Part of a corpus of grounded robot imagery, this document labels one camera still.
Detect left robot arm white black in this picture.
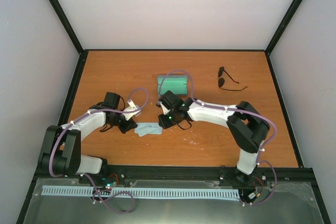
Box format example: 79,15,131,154
37,92,141,184

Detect grey-blue glasses case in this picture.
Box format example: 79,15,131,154
157,74,188,95

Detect light blue cleaning cloth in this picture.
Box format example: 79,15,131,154
134,122,163,137

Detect light blue slotted cable duct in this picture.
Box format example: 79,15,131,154
40,185,239,201

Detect black mounting rail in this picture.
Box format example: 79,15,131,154
34,164,315,188

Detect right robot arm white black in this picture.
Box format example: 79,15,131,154
156,91,272,185

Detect black right corner frame post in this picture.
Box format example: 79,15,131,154
265,0,303,57

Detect black corner frame post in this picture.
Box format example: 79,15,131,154
48,0,84,55
265,0,303,57

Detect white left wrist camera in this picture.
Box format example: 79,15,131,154
122,100,141,121

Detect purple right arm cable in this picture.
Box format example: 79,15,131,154
157,69,278,207

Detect dark round sunglasses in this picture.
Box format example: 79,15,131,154
217,66,248,92

